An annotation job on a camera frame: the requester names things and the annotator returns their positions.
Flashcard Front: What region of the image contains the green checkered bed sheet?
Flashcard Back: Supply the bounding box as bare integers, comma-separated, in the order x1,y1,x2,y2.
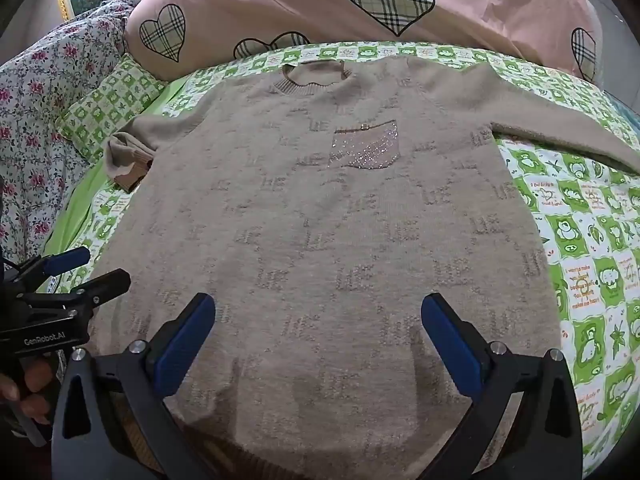
42,42,640,463

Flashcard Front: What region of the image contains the pink heart-pattern pillow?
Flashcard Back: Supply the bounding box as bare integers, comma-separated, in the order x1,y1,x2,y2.
125,0,601,86

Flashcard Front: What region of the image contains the green checkered pillow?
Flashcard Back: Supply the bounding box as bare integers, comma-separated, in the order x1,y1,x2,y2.
57,52,169,164

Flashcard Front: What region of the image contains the person's left hand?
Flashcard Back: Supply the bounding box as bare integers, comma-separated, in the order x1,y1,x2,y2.
0,357,57,423

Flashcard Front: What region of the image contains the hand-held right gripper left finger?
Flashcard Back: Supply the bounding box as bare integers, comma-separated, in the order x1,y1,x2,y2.
51,292,217,480

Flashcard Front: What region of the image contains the beige knit sweater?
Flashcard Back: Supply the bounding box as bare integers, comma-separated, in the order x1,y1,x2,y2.
102,55,640,480

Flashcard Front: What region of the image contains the floral print blanket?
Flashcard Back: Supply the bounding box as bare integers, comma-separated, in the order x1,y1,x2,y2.
0,0,147,267

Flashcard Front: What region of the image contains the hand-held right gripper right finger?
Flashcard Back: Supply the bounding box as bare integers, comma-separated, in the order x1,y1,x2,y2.
421,292,586,480

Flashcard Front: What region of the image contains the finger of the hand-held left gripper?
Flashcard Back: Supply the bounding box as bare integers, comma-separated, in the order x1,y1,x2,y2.
42,246,92,277
70,268,132,313

